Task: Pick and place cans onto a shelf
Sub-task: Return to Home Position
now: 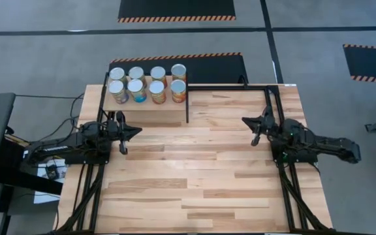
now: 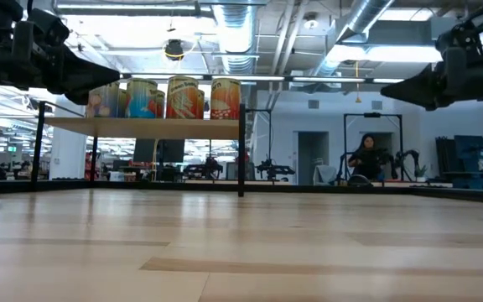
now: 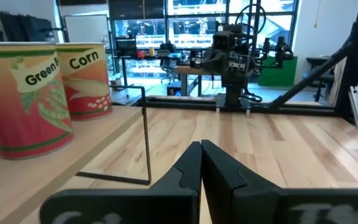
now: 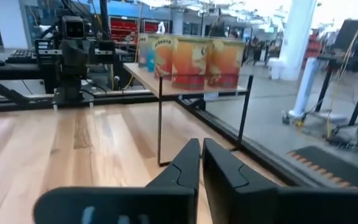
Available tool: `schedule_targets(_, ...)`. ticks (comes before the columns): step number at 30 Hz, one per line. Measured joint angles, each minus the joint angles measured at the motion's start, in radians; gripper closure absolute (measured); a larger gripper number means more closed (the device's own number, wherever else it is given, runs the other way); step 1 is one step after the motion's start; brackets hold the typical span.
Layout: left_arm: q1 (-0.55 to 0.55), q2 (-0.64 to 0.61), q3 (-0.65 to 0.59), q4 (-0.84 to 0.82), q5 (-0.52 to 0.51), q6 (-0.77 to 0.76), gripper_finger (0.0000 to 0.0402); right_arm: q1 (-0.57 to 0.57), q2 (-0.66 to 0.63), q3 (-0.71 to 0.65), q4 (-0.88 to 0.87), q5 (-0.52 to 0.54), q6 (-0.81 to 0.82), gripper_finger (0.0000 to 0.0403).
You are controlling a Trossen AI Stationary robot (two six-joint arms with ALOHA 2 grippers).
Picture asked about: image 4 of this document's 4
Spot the tomatoes can blue label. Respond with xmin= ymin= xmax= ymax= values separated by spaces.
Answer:
xmin=146 ymin=46 xmax=157 ymax=73

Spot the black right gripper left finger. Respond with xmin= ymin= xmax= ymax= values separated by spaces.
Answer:
xmin=32 ymin=138 xmax=202 ymax=224

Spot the red storage shelf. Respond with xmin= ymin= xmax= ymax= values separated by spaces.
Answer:
xmin=109 ymin=16 xmax=172 ymax=43

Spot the black keyboard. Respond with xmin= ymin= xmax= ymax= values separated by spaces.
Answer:
xmin=6 ymin=49 xmax=37 ymax=65

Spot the black upright post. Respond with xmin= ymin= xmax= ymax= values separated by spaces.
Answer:
xmin=99 ymin=0 xmax=111 ymax=43

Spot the black aluminium table frame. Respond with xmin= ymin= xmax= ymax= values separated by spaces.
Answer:
xmin=0 ymin=70 xmax=295 ymax=187

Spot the white building pillar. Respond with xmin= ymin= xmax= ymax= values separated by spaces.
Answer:
xmin=278 ymin=0 xmax=318 ymax=82

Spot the black mat hazard-striped edge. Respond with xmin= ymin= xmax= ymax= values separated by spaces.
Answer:
xmin=287 ymin=145 xmax=358 ymax=190

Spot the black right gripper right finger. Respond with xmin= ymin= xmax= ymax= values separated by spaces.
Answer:
xmin=202 ymin=138 xmax=358 ymax=224

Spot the peaches can blue label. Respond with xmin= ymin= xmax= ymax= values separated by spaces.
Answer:
xmin=137 ymin=32 xmax=150 ymax=68

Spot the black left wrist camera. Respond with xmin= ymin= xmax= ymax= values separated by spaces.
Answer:
xmin=61 ymin=15 xmax=87 ymax=40

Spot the white stand post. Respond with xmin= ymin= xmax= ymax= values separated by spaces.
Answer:
xmin=282 ymin=57 xmax=349 ymax=125

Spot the corn can orange label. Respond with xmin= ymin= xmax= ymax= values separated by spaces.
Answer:
xmin=206 ymin=39 xmax=246 ymax=90
xmin=170 ymin=36 xmax=213 ymax=91

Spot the wooden shelf black metal frame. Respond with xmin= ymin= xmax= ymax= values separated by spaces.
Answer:
xmin=122 ymin=62 xmax=254 ymax=167

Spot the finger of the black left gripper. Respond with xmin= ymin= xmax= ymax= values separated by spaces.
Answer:
xmin=35 ymin=39 xmax=62 ymax=65
xmin=89 ymin=40 xmax=116 ymax=62

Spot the green beans can orange label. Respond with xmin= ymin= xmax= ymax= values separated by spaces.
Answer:
xmin=153 ymin=34 xmax=175 ymax=78

